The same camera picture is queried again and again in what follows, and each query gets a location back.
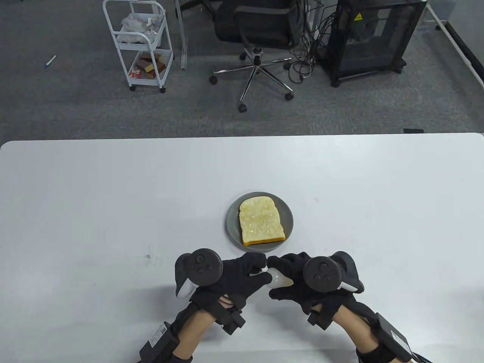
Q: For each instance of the white wheeled utility cart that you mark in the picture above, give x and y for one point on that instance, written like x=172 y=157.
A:
x=160 y=41

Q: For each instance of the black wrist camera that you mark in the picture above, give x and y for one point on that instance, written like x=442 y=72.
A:
x=232 y=321
x=319 y=319

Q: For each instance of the person's left hand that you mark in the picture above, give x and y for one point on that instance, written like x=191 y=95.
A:
x=238 y=272

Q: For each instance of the black right forearm box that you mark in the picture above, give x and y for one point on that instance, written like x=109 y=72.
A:
x=393 y=336

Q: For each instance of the brown yellow sponge block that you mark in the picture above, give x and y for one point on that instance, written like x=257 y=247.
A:
x=145 y=67
x=160 y=67

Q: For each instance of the person's right forearm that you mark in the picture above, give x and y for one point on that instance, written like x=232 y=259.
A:
x=359 y=332

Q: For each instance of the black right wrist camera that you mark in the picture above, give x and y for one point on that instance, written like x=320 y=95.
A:
x=319 y=319

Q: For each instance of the grey round plate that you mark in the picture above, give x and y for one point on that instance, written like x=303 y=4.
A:
x=232 y=223

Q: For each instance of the flat black floor object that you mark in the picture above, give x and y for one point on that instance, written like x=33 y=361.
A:
x=413 y=131

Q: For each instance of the black left hand controller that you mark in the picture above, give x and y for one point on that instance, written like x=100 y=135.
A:
x=204 y=266

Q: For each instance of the black right hand controller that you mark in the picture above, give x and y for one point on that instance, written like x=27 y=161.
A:
x=321 y=274

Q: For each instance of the white floor rail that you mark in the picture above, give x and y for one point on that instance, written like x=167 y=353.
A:
x=453 y=41

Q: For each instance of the person's right hand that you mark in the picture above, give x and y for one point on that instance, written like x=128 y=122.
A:
x=291 y=266

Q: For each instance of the black hand controller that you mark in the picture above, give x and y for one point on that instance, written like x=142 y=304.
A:
x=204 y=266
x=321 y=274

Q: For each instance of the black left forearm box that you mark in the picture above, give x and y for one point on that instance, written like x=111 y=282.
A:
x=159 y=340

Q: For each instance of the white blue pen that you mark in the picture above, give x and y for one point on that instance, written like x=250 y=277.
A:
x=51 y=61

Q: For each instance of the white crumpled plastic bag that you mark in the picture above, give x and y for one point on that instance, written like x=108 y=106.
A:
x=136 y=26

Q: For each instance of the yellow toast slice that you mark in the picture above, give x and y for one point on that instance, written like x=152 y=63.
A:
x=261 y=221

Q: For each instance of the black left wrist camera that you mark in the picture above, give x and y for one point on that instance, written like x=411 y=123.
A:
x=232 y=321

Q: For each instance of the black wheeled cabinet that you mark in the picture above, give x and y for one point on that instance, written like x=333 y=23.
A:
x=370 y=38

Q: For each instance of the white squeeze honey bottle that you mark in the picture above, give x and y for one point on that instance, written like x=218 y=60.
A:
x=280 y=280

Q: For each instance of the black office chair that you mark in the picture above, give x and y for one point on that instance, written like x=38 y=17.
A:
x=261 y=22

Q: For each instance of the red white packet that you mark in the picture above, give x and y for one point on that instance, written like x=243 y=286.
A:
x=135 y=73

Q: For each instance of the white metal desk leg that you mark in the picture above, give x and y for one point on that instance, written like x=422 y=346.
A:
x=183 y=34

